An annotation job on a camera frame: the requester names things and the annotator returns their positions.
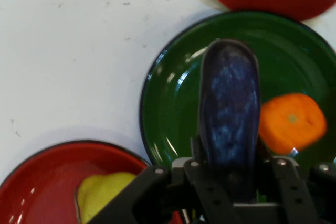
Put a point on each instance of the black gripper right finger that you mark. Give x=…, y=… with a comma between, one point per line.
x=296, y=195

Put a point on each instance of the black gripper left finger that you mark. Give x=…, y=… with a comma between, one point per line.
x=189, y=197

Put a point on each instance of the purple toy eggplant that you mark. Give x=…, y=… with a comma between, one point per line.
x=231, y=108

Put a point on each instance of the orange toy tangerine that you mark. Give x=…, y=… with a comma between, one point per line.
x=291, y=124

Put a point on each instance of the yellow-green toy pear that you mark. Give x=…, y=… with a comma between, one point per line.
x=105, y=195

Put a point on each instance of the green enamel plate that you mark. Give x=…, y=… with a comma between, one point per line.
x=178, y=103

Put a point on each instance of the red enamel plate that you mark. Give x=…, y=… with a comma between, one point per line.
x=47, y=171

